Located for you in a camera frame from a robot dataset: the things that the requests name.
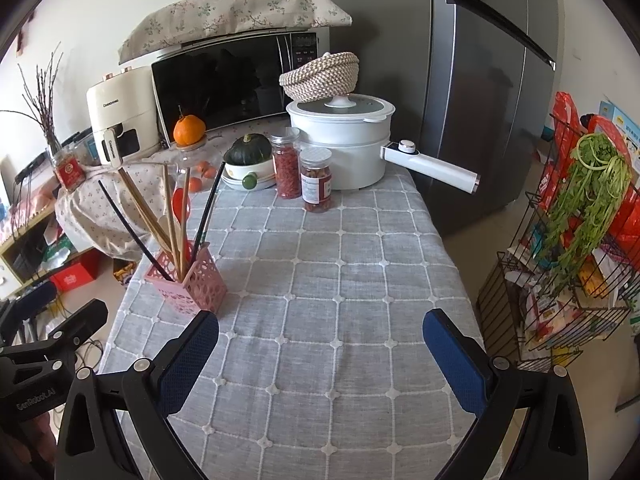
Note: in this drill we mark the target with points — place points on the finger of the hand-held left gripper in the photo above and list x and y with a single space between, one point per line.
80 322
32 300

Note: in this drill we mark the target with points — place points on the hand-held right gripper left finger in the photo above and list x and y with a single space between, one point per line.
187 365

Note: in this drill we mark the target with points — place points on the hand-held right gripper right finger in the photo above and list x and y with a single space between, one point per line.
455 365

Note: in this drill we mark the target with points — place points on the pink perforated utensil basket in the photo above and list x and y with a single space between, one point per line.
205 285

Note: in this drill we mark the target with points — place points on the wooden chopstick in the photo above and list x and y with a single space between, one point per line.
140 205
170 200
150 232

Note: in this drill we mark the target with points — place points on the white plastic spoon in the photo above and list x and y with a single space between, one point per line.
164 225

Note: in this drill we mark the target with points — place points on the red plastic spoon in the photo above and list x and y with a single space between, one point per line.
179 205

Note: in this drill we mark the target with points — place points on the person's left hand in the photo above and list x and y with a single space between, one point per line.
25 452

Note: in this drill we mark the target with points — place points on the red box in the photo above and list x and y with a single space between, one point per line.
75 275

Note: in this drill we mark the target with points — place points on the green bag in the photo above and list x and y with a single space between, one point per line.
57 255

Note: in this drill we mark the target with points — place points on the wooden shelf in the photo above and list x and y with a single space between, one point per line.
20 240

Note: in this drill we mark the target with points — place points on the colourful cardboard box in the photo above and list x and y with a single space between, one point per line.
125 275

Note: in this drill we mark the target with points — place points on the floral cloth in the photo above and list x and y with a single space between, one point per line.
100 210

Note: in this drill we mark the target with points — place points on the red label jar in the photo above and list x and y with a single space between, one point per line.
67 170

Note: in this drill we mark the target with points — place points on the grey checked tablecloth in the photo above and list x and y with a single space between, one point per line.
325 285

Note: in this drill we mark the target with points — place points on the clear container black lid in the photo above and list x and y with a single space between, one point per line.
77 145

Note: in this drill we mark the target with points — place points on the small tangerine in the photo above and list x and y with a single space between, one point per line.
194 184
204 169

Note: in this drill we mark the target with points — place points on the cream dish green knob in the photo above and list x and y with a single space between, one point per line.
235 182

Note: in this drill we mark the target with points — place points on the bare branches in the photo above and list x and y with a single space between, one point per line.
45 105

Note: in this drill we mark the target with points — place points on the white ceramic bowl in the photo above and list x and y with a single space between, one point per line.
262 169

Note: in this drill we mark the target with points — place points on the cream air fryer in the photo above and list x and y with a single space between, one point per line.
120 105

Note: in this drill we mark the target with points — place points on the green leafy vegetables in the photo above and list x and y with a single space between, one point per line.
585 195

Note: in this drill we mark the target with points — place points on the jar of red berries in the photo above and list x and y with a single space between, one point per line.
286 170

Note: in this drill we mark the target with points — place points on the large orange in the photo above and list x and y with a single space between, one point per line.
189 131

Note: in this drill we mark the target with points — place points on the jar of red dates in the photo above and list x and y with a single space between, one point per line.
316 185

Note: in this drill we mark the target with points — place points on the red plastic bag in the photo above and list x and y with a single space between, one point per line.
625 220
562 125

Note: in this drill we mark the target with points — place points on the dark green pumpkin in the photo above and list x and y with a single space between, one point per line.
247 149

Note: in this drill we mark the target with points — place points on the white electric pot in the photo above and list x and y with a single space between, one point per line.
340 145

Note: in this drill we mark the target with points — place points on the grey refrigerator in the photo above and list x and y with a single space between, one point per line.
475 110

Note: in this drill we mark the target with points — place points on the black microwave oven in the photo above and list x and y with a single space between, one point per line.
225 85

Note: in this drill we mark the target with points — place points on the blue white box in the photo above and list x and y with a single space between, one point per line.
625 125

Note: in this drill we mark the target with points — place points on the floral pillow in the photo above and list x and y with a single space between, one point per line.
225 15

